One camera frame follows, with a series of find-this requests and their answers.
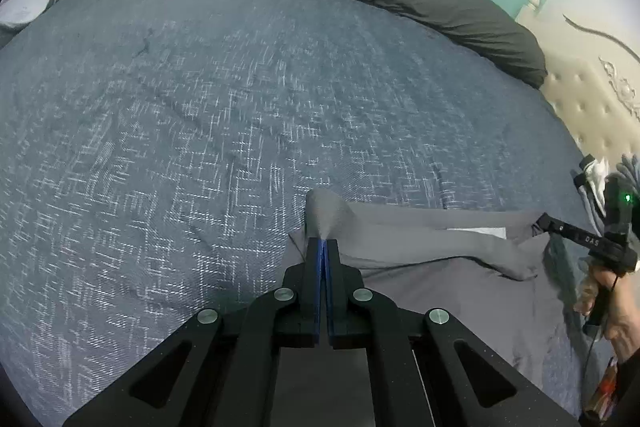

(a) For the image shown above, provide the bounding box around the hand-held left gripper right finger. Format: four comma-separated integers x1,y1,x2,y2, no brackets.
325,240,581,427

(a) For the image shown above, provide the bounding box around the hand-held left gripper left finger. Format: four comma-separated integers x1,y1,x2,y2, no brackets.
62,237,326,427

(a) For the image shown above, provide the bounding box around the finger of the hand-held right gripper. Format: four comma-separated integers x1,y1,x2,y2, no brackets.
534,213,608,255

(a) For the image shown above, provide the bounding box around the grey shirt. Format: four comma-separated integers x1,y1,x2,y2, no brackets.
289,188,581,403

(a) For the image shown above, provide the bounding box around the person's right hand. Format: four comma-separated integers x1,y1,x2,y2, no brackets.
575,267,640,358

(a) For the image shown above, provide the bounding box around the white shirt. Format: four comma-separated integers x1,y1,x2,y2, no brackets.
582,158,610,202

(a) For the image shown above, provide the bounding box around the cream tufted headboard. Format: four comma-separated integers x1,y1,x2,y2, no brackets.
515,0,640,168

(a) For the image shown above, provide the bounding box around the orange printed object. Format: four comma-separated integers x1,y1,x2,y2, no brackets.
587,356,618,415

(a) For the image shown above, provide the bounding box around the blue patterned bed sheet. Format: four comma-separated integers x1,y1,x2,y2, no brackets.
0,0,616,427

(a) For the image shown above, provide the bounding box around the thin black cable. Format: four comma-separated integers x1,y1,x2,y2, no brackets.
581,322,608,410

